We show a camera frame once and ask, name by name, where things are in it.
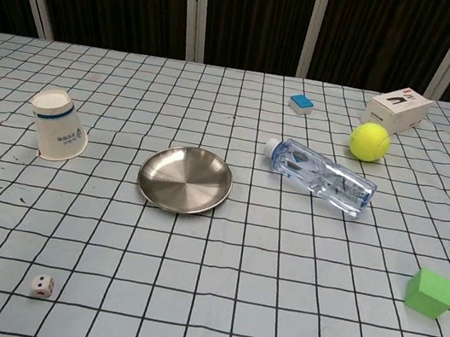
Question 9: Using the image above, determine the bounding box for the round stainless steel plate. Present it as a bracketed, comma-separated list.
[132, 138, 239, 222]

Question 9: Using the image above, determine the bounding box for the white paper cup blue band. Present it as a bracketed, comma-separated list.
[21, 84, 97, 166]

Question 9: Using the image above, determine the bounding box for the white die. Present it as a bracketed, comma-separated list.
[28, 272, 57, 301]

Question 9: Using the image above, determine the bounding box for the clear plastic water bottle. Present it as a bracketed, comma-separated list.
[255, 135, 384, 223]

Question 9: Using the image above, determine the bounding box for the small blue white eraser block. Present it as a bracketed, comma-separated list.
[287, 92, 316, 118]

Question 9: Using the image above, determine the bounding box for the light blue checkered tablecloth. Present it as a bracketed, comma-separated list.
[0, 26, 450, 337]

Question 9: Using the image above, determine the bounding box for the yellow tennis ball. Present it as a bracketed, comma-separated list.
[346, 119, 395, 166]

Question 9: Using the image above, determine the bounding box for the white cardboard product box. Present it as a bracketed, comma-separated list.
[359, 80, 436, 141]

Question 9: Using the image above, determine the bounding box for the green foam cube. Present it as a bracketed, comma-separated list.
[401, 265, 450, 322]

